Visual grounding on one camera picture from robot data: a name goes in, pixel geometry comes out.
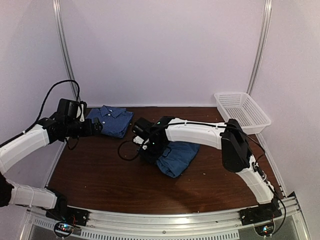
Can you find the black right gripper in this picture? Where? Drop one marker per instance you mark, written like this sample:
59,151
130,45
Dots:
151,158

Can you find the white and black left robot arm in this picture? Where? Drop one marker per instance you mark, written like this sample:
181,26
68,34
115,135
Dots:
24,165

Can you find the blue checked shirt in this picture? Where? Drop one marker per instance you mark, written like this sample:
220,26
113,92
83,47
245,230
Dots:
115,120

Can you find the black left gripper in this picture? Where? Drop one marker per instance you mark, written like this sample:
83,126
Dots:
88,131

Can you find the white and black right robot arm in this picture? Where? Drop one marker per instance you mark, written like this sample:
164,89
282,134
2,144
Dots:
237,156

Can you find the aluminium frame post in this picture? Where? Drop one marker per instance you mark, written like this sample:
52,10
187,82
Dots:
264,30
62,39

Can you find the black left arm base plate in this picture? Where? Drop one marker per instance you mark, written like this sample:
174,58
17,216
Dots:
73,216

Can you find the white plastic laundry basket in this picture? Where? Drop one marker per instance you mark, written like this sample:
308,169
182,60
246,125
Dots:
241,107

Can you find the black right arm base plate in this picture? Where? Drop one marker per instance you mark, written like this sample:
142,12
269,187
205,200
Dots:
260,213

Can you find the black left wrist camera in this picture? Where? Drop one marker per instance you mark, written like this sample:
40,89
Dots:
69,108

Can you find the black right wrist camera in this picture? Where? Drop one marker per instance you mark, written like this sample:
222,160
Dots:
143,128

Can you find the blue grey cloth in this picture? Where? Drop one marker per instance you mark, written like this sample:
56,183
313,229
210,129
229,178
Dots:
177,157

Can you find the left aluminium frame post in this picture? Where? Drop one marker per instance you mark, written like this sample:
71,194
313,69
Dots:
62,39

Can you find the right aluminium frame post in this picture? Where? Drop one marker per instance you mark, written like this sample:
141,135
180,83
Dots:
264,30

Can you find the aluminium front rail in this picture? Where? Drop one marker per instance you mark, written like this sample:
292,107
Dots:
218,225

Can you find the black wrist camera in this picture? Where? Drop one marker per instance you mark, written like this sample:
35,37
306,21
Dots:
143,128
69,108

